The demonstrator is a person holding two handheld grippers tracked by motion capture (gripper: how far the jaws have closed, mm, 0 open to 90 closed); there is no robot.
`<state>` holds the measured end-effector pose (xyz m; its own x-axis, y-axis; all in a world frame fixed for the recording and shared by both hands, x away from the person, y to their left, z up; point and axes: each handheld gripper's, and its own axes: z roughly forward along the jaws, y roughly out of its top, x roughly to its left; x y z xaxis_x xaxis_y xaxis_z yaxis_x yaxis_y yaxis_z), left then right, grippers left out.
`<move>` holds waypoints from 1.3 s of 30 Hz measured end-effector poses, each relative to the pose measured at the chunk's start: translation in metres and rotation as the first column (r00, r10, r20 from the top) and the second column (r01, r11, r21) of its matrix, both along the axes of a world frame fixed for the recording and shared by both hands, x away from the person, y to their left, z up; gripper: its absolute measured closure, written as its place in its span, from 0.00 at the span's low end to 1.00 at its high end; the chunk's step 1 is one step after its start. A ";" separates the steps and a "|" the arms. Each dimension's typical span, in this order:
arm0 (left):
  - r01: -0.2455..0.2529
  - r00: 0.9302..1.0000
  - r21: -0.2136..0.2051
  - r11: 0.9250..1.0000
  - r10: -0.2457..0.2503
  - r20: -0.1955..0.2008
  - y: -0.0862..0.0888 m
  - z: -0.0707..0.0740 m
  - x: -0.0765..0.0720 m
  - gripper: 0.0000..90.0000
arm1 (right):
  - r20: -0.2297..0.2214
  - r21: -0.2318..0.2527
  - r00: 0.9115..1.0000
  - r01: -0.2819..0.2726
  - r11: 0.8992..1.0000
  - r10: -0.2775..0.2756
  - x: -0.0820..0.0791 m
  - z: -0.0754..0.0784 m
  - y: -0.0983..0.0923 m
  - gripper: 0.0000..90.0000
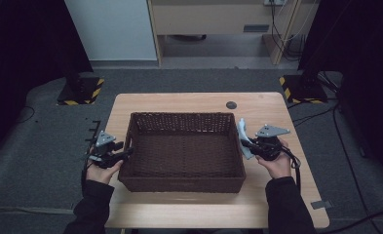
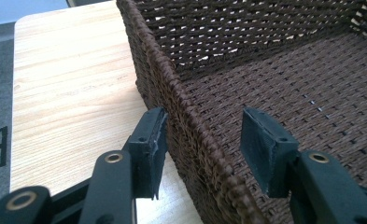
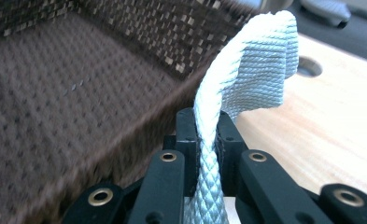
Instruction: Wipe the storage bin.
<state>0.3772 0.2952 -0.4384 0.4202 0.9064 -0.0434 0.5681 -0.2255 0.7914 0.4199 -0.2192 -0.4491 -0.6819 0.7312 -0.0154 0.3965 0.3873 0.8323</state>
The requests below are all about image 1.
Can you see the person's left hand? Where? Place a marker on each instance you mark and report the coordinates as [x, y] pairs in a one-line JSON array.
[[101, 175]]

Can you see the black round table grommet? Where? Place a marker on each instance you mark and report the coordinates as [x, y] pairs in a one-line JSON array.
[[231, 105]]

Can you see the white panel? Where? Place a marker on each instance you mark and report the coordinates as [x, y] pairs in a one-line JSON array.
[[114, 29]]

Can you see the person's right hand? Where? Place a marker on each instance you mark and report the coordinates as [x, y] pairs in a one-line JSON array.
[[280, 167]]

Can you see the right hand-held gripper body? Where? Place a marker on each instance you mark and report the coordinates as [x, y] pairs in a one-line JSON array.
[[270, 148]]

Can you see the grey tape piece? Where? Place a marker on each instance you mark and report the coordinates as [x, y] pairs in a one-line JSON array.
[[321, 204]]

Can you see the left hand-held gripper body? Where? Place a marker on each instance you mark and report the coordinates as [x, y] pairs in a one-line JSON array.
[[104, 154]]

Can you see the black curtain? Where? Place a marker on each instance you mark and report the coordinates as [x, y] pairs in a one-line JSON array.
[[23, 65], [367, 65]]

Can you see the striped black stand base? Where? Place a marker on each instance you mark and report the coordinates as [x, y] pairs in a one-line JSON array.
[[304, 91], [82, 92]]

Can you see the light blue cloth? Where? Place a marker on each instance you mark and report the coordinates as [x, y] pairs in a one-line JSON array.
[[243, 131]]

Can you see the brown woven basket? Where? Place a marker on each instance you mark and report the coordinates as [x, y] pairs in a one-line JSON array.
[[182, 156]]

